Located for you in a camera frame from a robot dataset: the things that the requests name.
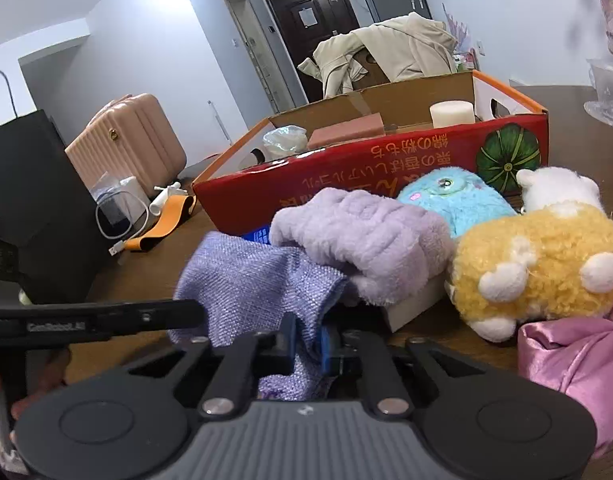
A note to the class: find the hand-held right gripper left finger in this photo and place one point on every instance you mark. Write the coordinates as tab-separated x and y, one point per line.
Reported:
287	340

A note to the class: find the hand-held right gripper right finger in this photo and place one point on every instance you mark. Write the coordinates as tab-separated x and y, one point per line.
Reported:
328	349

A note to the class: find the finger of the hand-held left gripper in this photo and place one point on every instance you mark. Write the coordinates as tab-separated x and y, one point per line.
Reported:
146	316

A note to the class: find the purple woven cloth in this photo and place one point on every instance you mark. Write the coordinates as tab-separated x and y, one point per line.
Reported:
246	280

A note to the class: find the white foam block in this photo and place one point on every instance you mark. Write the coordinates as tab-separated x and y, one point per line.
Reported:
416	311

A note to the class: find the lilac fluffy cloth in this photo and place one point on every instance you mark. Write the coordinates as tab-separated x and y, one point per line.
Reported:
366	240

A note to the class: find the red cardboard box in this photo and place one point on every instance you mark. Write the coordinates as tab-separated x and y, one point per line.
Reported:
336	170

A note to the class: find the light blue plush toy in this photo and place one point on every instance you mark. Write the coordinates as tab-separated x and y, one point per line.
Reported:
461	205

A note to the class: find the pink satin bag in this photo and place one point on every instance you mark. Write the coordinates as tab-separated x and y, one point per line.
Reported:
576	360

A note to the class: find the person's left hand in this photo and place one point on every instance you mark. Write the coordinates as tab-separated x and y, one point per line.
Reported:
26	408

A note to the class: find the orange band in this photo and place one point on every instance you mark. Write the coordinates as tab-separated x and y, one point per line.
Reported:
161	220

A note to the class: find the blue packet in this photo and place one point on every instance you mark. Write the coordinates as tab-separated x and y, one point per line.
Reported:
259	235

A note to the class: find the white tube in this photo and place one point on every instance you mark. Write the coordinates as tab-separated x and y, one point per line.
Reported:
161	202

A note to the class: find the white charger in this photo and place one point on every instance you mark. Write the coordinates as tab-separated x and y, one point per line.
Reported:
124	195

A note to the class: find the black paper bag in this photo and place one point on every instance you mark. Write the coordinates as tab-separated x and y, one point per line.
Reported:
36	185

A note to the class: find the pink suitcase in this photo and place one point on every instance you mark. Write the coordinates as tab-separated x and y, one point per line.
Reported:
131	145

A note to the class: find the clear crumpled plastic wad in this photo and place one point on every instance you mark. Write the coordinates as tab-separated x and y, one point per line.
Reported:
284	142

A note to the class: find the pink sponge block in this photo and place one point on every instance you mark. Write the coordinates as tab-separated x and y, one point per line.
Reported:
346	132

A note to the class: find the white foam cylinder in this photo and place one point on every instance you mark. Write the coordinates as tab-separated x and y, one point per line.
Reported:
451	114

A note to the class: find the wooden chair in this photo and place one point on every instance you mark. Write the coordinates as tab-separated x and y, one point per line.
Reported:
371	72

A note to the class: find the pale interior door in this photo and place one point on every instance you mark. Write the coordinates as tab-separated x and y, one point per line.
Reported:
251	50

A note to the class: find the dark entrance door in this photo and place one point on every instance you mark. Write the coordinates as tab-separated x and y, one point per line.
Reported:
296	40

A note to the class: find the beige coat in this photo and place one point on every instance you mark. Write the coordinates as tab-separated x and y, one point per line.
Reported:
411	50

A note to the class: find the white paper notice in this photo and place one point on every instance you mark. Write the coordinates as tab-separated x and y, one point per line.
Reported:
308	17

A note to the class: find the purple wrapped bouquet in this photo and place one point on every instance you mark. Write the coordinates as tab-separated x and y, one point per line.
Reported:
461	35

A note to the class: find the clear glass bowl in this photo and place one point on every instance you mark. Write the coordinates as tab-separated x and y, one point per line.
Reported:
608	90

